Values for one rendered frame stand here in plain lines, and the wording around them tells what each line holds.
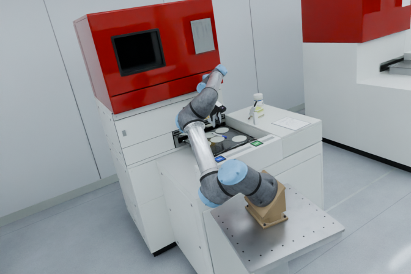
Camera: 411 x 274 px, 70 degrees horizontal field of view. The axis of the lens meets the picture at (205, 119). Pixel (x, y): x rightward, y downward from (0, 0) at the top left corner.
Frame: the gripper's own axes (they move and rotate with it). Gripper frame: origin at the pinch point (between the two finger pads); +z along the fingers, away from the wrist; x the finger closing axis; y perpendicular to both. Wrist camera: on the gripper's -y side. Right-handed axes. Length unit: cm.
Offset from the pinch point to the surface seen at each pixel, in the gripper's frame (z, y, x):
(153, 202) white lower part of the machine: 49, 31, 45
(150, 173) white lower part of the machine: 26, 31, 43
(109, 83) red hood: -43, 29, 55
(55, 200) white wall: 94, 193, 74
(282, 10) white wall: -60, 98, -261
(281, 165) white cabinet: 20, -47, -2
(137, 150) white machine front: 6, 32, 47
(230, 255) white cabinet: 64, -35, 40
